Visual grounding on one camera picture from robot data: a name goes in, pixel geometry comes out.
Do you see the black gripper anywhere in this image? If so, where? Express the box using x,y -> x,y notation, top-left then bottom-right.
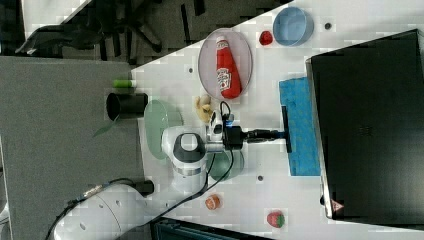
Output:
223,126 -> 286,150

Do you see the blue oven door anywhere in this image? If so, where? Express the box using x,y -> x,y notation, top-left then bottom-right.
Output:
279,77 -> 321,176

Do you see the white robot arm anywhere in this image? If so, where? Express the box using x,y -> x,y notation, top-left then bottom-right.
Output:
52,125 -> 289,240

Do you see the black toaster oven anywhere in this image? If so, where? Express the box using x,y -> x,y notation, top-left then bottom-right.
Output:
306,29 -> 424,230

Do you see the green mug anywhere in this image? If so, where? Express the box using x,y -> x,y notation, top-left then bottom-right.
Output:
206,151 -> 245,181

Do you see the red ketchup bottle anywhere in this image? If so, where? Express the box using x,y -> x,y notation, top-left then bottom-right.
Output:
216,36 -> 242,99

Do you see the orange slice toy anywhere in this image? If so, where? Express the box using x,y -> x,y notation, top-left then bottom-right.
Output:
205,194 -> 221,210

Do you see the large red strawberry toy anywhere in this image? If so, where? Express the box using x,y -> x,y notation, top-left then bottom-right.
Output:
266,210 -> 285,228

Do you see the small red strawberry toy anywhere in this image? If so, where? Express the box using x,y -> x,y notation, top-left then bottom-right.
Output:
259,31 -> 273,46

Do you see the green perforated colander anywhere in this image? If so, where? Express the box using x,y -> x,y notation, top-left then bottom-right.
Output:
144,100 -> 183,160

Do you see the blue cup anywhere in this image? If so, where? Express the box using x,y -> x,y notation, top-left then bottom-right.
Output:
273,7 -> 314,47

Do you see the dark grey cup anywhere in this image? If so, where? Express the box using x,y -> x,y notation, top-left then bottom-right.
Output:
134,180 -> 155,197

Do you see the black pot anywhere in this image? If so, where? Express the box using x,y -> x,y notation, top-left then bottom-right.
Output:
117,93 -> 148,119

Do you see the black office chair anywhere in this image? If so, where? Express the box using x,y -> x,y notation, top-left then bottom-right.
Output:
14,0 -> 234,66

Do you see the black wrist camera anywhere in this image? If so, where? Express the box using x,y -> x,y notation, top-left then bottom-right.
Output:
222,114 -> 234,128

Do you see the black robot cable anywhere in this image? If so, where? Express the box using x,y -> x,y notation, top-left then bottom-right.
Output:
43,101 -> 236,240

